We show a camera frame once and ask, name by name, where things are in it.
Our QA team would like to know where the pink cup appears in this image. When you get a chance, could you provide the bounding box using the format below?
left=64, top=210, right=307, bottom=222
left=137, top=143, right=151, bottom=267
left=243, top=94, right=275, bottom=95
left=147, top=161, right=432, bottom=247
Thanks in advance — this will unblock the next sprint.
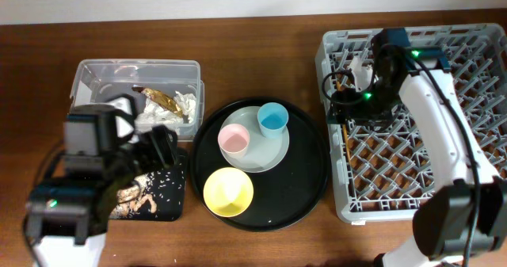
left=217, top=124, right=250, bottom=158

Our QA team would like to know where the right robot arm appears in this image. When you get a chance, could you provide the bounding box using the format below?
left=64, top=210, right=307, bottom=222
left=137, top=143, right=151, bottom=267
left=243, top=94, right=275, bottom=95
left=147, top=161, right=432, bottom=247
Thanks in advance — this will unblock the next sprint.
left=315, top=25, right=506, bottom=266

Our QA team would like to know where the grey dishwasher rack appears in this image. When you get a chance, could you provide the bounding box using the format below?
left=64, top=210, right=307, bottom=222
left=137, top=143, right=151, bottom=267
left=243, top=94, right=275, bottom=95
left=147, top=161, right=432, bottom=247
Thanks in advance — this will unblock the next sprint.
left=315, top=24, right=506, bottom=225

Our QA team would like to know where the blue cup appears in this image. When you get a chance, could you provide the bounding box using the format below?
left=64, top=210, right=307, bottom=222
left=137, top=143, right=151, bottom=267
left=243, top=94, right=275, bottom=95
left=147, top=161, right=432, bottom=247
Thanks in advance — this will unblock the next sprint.
left=257, top=102, right=289, bottom=139

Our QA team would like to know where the white napkin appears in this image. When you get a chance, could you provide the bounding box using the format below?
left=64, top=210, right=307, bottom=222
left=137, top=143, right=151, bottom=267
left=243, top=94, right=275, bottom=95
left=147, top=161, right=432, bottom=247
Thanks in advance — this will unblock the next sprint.
left=135, top=87, right=197, bottom=135

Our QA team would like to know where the grey round plate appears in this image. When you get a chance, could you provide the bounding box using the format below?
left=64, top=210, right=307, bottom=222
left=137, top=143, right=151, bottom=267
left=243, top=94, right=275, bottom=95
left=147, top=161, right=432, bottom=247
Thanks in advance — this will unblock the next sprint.
left=222, top=106, right=290, bottom=173

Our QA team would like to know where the round black tray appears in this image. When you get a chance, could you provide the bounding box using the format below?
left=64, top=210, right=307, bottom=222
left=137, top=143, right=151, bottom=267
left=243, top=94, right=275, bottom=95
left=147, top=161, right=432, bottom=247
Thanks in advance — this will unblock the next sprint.
left=188, top=97, right=331, bottom=232

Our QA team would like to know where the yellow bowl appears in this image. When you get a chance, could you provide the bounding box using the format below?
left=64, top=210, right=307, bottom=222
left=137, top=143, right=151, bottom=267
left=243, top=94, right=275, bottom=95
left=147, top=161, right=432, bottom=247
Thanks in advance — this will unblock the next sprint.
left=203, top=167, right=254, bottom=218

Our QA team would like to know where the food scraps and rice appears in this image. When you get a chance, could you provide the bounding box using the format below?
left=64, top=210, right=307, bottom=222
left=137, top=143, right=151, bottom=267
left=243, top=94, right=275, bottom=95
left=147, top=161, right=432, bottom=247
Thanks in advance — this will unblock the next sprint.
left=110, top=170, right=183, bottom=219

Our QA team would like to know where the black rectangular tray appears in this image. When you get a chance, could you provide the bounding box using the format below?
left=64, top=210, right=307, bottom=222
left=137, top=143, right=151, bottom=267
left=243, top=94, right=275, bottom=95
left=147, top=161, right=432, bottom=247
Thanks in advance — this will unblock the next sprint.
left=106, top=146, right=189, bottom=222

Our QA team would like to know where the clear plastic bin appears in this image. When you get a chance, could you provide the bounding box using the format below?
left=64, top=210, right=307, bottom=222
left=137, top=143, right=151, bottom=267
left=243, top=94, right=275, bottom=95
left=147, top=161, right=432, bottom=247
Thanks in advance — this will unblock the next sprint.
left=71, top=59, right=204, bottom=142

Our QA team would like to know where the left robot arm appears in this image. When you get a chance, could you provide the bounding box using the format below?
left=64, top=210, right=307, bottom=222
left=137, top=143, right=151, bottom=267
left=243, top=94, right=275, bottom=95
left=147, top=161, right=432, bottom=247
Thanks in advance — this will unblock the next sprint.
left=22, top=124, right=179, bottom=266

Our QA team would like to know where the gold foil wrapper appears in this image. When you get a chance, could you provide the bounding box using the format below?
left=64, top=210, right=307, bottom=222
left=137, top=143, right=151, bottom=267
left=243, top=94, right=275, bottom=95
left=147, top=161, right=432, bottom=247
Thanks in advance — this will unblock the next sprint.
left=132, top=86, right=183, bottom=117

